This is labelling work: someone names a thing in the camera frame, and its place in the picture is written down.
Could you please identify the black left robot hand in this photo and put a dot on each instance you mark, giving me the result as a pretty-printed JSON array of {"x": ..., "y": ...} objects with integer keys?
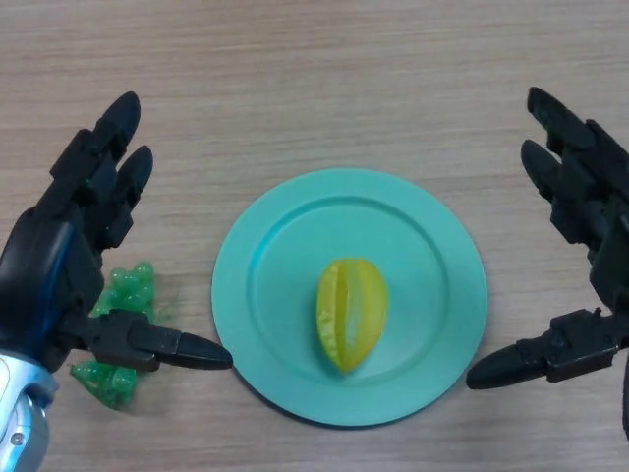
[{"x": 49, "y": 275}]

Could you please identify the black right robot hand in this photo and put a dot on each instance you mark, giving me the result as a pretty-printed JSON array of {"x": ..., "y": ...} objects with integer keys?
[{"x": 589, "y": 196}]

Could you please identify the yellow plastic starfruit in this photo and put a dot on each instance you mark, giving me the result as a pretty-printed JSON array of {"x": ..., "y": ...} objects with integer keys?
[{"x": 351, "y": 314}]

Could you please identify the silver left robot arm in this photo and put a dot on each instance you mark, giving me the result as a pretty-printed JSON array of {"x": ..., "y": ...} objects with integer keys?
[{"x": 19, "y": 418}]

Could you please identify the teal green round plate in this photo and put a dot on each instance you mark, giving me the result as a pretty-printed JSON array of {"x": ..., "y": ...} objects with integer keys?
[{"x": 275, "y": 305}]

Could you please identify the green plastic grape bunch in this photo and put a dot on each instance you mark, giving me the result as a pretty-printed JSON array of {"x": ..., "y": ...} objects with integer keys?
[{"x": 128, "y": 290}]

